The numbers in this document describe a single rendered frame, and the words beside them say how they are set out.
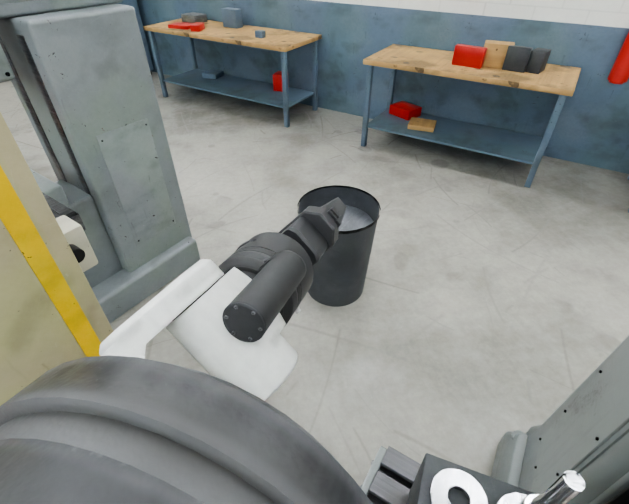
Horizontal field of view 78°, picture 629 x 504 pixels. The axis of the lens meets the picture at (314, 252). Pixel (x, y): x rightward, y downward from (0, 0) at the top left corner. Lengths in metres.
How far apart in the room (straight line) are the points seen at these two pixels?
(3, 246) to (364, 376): 1.66
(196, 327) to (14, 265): 1.06
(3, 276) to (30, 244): 0.11
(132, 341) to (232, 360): 0.07
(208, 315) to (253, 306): 0.05
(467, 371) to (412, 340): 0.33
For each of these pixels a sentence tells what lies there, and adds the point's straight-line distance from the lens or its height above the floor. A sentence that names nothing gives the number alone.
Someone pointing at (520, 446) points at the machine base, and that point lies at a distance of 1.99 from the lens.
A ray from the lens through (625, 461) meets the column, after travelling 1.26.
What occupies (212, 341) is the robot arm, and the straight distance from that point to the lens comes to 0.32.
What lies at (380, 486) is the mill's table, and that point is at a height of 0.94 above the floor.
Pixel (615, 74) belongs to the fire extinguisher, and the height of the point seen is 0.88.
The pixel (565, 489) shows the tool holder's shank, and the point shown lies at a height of 1.30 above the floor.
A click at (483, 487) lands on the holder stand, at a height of 1.13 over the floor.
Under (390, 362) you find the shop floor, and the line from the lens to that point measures 2.28.
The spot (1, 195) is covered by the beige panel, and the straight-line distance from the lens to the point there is 1.27.
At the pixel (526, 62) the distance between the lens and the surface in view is 4.09.
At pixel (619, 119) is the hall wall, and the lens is 4.74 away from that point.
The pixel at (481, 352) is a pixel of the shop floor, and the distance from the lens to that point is 2.46.
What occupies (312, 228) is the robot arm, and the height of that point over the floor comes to 1.57.
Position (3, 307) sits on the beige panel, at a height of 1.03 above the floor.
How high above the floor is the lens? 1.85
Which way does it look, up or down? 40 degrees down
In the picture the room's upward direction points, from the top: straight up
